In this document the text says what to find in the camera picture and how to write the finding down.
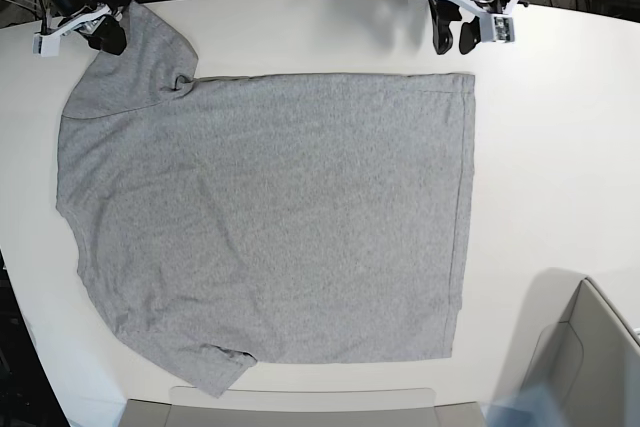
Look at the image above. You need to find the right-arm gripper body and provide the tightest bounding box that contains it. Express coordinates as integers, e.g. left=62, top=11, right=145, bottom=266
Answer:
left=54, top=2, right=123, bottom=40

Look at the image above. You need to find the grey T-shirt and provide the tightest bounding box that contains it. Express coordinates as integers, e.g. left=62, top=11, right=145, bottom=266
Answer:
left=56, top=4, right=475, bottom=397

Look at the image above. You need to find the beige plastic bin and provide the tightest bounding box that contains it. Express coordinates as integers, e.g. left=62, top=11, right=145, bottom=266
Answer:
left=519, top=278, right=639, bottom=426

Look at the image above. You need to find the grey front tray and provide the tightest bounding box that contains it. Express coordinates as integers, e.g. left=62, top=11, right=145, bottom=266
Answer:
left=119, top=387, right=486, bottom=426

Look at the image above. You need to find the blue translucent bag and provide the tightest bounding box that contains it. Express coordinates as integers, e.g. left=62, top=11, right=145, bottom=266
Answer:
left=483, top=382, right=568, bottom=427

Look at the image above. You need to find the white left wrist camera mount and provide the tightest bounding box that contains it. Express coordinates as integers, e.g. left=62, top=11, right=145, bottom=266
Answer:
left=428, top=0, right=520, bottom=43

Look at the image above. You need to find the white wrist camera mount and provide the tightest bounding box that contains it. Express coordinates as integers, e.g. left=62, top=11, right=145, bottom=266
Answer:
left=428, top=0, right=520, bottom=43
left=32, top=5, right=113, bottom=57

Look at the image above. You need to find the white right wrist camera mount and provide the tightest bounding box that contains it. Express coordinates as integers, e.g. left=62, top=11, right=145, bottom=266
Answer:
left=32, top=5, right=113, bottom=57

